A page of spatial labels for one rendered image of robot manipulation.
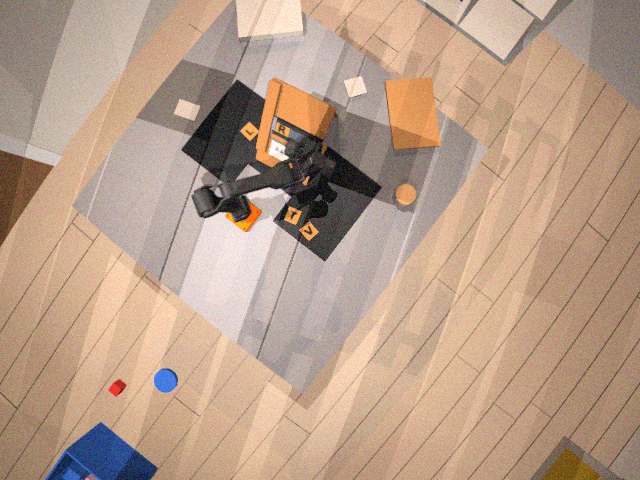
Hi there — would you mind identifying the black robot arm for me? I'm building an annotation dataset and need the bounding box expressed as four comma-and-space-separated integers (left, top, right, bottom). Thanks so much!
191, 136, 327, 223

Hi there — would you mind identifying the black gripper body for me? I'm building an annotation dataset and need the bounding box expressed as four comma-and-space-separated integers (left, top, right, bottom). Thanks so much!
284, 139, 337, 178

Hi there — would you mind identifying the white paper ticket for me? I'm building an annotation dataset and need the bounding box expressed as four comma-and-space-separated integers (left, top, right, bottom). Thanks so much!
269, 140, 288, 161

